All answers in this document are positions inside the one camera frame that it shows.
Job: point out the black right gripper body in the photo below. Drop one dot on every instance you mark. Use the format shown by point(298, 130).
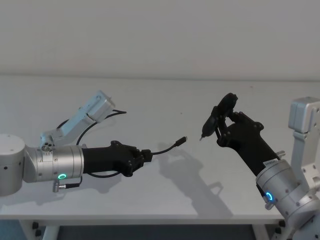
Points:
point(250, 142)

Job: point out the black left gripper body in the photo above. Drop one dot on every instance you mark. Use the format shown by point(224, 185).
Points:
point(107, 158)

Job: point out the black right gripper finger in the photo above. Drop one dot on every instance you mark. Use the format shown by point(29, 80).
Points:
point(219, 130)
point(237, 117)

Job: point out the black handheld tool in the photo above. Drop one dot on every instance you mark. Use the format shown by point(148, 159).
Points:
point(209, 125)

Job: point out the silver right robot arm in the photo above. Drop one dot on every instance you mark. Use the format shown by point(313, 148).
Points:
point(280, 186)

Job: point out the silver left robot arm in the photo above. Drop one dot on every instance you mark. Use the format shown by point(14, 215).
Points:
point(50, 162)

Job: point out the white table frame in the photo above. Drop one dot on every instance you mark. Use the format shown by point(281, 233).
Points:
point(160, 222)

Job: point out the black frame knob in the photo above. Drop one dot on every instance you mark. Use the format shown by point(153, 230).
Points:
point(277, 231)
point(282, 223)
point(35, 224)
point(38, 233)

